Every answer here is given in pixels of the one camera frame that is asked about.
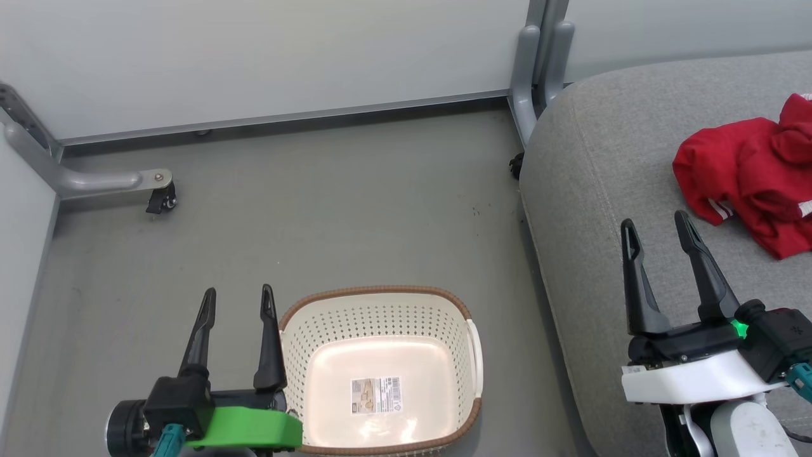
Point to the paper product label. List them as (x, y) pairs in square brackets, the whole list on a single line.
[(377, 395)]

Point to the black caster wheel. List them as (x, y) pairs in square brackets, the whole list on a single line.
[(517, 166), (162, 200)]

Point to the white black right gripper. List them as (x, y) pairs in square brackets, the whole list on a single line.
[(691, 377)]

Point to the white partition panel behind sofa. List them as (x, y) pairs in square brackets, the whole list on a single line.
[(685, 32)]

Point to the narrow white partition panel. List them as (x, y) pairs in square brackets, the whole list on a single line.
[(19, 254)]

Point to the grey sofa cushion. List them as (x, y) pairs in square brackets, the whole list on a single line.
[(602, 190)]

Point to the grey metal partition post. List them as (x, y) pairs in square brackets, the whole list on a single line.
[(523, 76)]

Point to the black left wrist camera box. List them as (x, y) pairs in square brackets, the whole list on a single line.
[(177, 403)]

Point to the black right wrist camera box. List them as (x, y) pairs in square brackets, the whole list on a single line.
[(780, 336)]

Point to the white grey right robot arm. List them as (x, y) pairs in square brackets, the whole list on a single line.
[(742, 431)]

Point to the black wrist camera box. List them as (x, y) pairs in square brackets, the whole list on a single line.
[(177, 403), (780, 336)]

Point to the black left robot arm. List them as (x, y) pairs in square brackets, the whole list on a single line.
[(124, 431)]

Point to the grey metal partition foot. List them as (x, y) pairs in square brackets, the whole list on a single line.
[(95, 181)]

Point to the cream perforated laundry basket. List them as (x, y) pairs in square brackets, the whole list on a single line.
[(317, 330)]

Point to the wide white partition panel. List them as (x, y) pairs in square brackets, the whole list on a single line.
[(254, 57)]

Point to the red garment with white trim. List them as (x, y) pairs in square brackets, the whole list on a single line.
[(748, 171)]

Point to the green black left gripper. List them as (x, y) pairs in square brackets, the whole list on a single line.
[(254, 428)]

